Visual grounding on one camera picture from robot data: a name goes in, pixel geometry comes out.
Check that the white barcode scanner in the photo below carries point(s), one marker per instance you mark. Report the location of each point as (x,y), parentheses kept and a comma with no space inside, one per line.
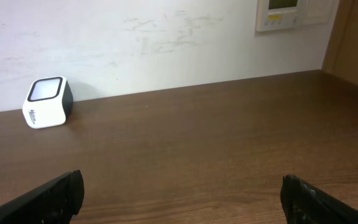
(49,102)

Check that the brown wooden side panel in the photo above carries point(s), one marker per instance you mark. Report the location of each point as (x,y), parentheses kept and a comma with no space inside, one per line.
(341,59)

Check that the beige wall thermostat panel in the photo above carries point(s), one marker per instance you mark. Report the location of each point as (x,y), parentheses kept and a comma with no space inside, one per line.
(279,14)

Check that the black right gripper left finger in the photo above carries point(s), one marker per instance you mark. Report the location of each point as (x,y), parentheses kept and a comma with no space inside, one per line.
(53,202)

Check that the beige wall switch plate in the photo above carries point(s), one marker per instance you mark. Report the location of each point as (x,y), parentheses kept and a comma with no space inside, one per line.
(317,11)

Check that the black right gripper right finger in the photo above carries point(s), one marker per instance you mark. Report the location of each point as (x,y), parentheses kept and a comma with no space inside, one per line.
(303,203)

